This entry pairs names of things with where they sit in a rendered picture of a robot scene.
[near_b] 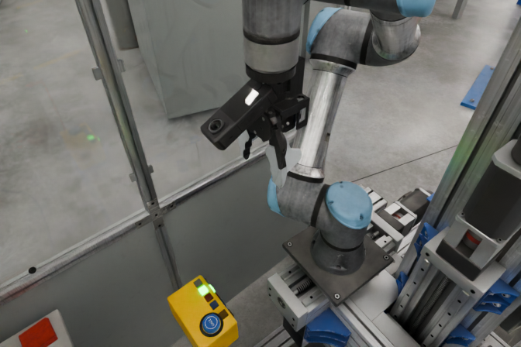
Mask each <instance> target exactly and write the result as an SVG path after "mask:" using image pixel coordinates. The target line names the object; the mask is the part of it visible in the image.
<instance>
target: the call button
mask: <svg viewBox="0 0 521 347"><path fill-rule="evenodd" d="M202 326H203V329H204V330H205V332H207V333H209V334H212V333H215V332H217V331H218V329H219V327H220V320H219V317H218V316H216V315H215V314H210V315H208V316H206V317H205V318H204V320H203V322H202Z"/></svg>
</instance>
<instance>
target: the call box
mask: <svg viewBox="0 0 521 347"><path fill-rule="evenodd" d="M198 278H199V279H200V280H201V281H202V283H203V285H201V286H200V287H198V288H197V287H196V286H195V285H194V284H193V282H195V281H196V280H197V279H198ZM204 285H205V287H206V288H207V289H208V292H206V293H205V294H203V295H201V293H200V292H199V290H198V289H199V288H201V287H202V286H204ZM208 293H210V294H211V295H212V296H213V299H212V300H211V301H210V302H209V303H208V302H207V301H206V300H205V298H204V296H205V295H206V294H208ZM214 300H216V301H217V303H218V304H219V306H218V307H217V308H216V309H215V310H213V309H212V308H211V307H210V306H209V304H210V303H211V302H213V301H214ZM167 301H168V303H169V306H170V308H171V312H172V314H173V315H174V317H175V319H176V321H177V322H178V324H179V325H180V326H181V329H182V330H183V332H184V333H185V334H186V336H187V337H188V340H189V341H190V343H191V344H192V345H193V347H228V346H229V345H231V344H232V343H233V342H234V341H236V340H237V339H238V337H239V335H238V327H237V321H236V320H235V318H234V317H233V316H232V315H231V314H230V312H229V311H228V309H227V308H226V307H225V305H224V304H223V303H222V301H221V300H220V299H219V298H218V296H217V295H216V294H215V292H214V291H213V290H212V288H211V287H210V286H209V285H208V283H207V282H206V281H205V279H204V278H203V277H202V276H201V275H199V276H198V277H196V278H195V279H194V280H192V281H191V282H189V283H187V284H186V285H184V286H183V287H182V288H181V289H179V290H177V291H176V292H174V293H173V294H172V295H171V296H169V297H168V298H167ZM223 309H225V310H226V312H227V313H228V314H229V316H227V317H226V318H225V319H221V317H220V316H219V312H221V311H222V310H223ZM210 314H215V315H216V316H218V317H219V320H220V327H219V329H218V331H217V332H215V333H212V334H209V333H207V332H205V330H204V329H203V326H202V322H203V320H204V318H205V317H206V316H208V315H210Z"/></svg>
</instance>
